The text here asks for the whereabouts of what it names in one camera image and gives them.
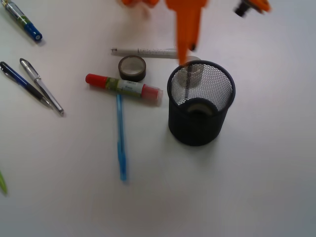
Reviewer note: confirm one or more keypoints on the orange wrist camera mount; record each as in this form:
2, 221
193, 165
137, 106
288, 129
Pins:
260, 6

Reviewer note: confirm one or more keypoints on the white dotted pen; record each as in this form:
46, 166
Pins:
154, 53

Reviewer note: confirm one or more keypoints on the clear tape roll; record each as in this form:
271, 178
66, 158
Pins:
190, 75

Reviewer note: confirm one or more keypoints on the red capped glue stick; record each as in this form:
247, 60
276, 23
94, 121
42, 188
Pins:
148, 93

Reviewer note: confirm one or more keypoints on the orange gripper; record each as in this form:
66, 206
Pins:
187, 24

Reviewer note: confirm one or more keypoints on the black mesh pen holder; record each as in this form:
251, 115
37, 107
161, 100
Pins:
196, 116

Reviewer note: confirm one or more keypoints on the dark blue ballpoint pen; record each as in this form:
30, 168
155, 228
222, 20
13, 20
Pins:
9, 72

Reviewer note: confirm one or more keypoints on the orange robot base part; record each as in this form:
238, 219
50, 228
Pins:
131, 3

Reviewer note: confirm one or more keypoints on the blue plastic pen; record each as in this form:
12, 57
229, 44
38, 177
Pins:
120, 143

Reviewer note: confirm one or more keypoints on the blue capped marker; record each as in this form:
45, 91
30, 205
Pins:
22, 20

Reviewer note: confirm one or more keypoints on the dark brown tape roll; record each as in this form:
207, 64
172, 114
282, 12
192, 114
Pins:
132, 68

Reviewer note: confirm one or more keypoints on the silver metal pen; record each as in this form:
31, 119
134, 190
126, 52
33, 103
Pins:
33, 74

